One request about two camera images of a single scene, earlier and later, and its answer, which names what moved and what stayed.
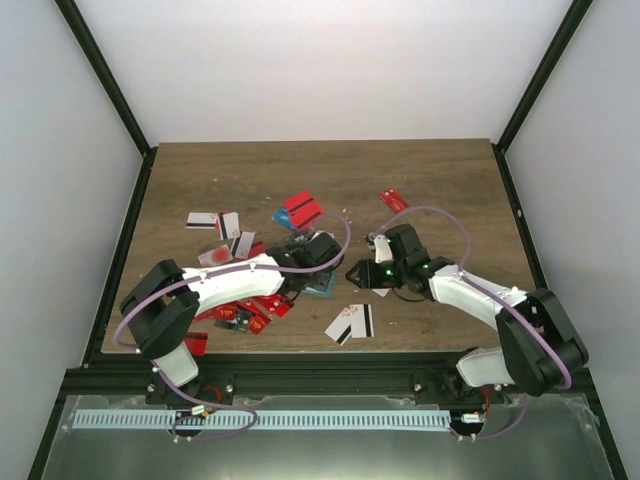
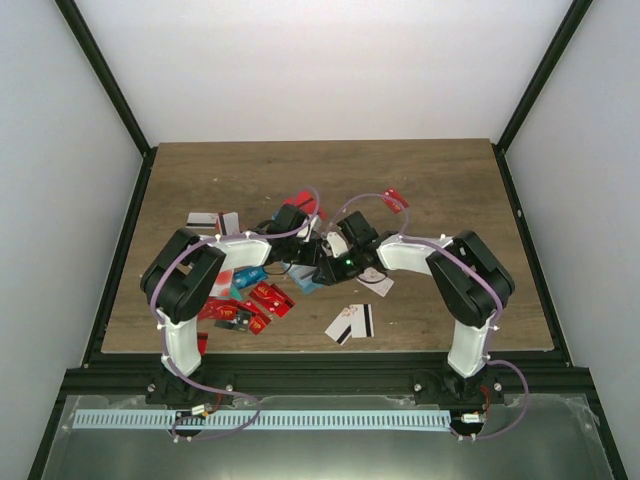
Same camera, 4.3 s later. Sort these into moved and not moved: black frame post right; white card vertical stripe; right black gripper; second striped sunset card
Moved: right black gripper
Not moved: white card vertical stripe; black frame post right; second striped sunset card
